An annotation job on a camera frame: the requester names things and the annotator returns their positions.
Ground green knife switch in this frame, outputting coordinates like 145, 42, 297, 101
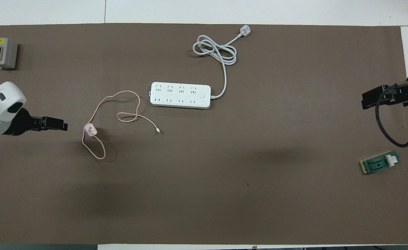
359, 150, 401, 175

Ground grey on-off switch box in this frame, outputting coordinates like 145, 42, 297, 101
0, 37, 19, 70

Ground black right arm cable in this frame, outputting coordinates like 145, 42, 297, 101
375, 79, 408, 148

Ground white power strip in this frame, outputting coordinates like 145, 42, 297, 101
150, 82, 212, 110

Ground brown table mat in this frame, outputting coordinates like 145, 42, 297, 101
0, 23, 408, 245

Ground white power cord with plug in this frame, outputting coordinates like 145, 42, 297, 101
192, 25, 252, 100

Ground pink charging cable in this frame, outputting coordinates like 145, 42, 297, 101
82, 90, 162, 160

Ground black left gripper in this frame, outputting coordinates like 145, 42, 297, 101
7, 108, 68, 136

